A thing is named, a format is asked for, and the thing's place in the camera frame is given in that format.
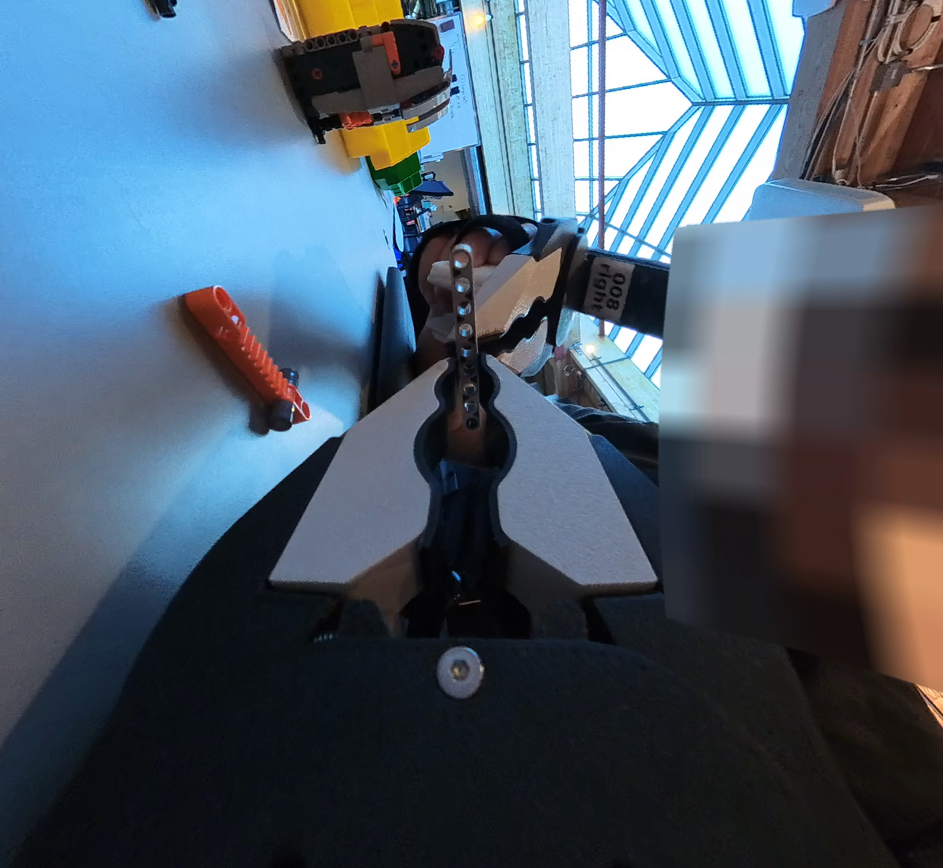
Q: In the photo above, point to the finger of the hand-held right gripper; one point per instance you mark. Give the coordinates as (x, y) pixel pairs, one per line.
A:
(527, 282)
(532, 356)

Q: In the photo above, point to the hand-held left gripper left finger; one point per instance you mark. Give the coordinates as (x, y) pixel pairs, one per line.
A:
(361, 507)

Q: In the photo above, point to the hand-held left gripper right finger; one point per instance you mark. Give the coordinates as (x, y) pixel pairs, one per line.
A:
(567, 507)

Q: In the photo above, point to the grey perforated toy beam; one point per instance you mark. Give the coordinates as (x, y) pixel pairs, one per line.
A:
(466, 337)

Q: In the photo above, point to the grey desk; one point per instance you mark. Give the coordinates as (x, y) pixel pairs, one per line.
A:
(110, 183)

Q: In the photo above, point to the person's right hand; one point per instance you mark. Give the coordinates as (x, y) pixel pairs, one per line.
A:
(438, 271)

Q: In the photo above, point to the person's dark clothing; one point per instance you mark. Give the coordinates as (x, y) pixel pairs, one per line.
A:
(619, 440)

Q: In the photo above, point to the green plastic bin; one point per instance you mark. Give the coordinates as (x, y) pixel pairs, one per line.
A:
(398, 174)

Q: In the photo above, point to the red hanging pole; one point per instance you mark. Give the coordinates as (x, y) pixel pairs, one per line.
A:
(602, 109)

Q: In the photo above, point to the orange toothed toy piece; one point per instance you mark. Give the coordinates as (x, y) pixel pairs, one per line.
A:
(243, 352)

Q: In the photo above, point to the partly built toy model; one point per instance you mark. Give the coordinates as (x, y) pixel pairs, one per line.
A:
(368, 76)

